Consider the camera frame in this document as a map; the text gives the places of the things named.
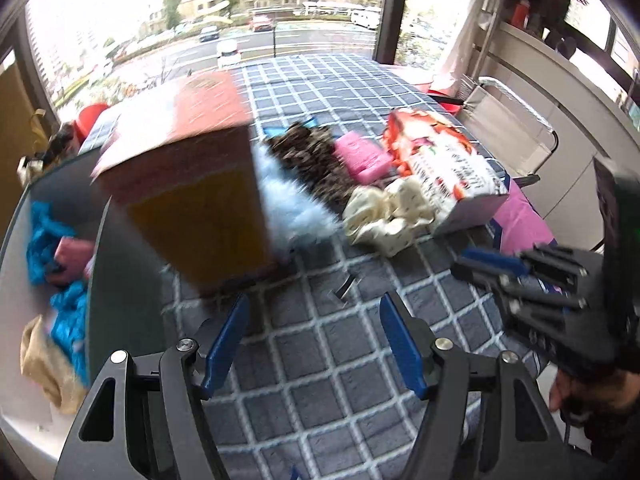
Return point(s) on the white curtain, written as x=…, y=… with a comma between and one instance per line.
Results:
x=465, y=35

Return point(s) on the brown cardboard sheet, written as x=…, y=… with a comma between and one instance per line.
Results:
x=20, y=110

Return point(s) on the beige folding chair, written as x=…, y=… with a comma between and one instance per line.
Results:
x=510, y=125

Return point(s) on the person's right hand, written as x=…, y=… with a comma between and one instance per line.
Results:
x=600, y=395

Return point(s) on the grey storage bin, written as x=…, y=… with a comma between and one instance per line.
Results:
x=130, y=270

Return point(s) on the red white snack bag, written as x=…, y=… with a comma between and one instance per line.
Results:
x=450, y=175

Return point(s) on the leopard print cloth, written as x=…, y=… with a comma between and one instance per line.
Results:
x=310, y=160

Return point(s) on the brown cloth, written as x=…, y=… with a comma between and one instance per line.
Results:
x=45, y=360

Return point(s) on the red yellow cardboard box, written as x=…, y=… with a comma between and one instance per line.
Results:
x=200, y=210

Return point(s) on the small metal clip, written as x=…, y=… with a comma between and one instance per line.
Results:
x=347, y=287

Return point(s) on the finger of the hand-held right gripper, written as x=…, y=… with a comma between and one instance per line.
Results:
x=490, y=260
x=530, y=295

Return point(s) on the pink plastic basin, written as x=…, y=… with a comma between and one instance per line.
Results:
x=417, y=76

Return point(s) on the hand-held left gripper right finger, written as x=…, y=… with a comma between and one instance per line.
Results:
x=400, y=345

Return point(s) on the red plastic tub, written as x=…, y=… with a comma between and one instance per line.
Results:
x=447, y=96

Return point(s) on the red round object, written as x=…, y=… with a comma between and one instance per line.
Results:
x=91, y=120

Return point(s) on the pink towel block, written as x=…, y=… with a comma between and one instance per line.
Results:
x=362, y=155

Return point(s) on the light blue fluffy cloth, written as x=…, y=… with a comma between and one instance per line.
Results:
x=290, y=205

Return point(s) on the red bottle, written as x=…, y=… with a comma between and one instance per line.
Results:
x=522, y=12

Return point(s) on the dark pink sock bundle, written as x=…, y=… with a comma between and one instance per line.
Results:
x=75, y=252

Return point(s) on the black window frame post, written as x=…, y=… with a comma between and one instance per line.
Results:
x=391, y=10

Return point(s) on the cream polka dot cloth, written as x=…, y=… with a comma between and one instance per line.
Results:
x=385, y=220

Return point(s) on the beige cabinet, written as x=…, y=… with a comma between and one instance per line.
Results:
x=565, y=110

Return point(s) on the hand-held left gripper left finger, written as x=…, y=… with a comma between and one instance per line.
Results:
x=225, y=345

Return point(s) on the small blue object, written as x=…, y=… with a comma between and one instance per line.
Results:
x=306, y=122

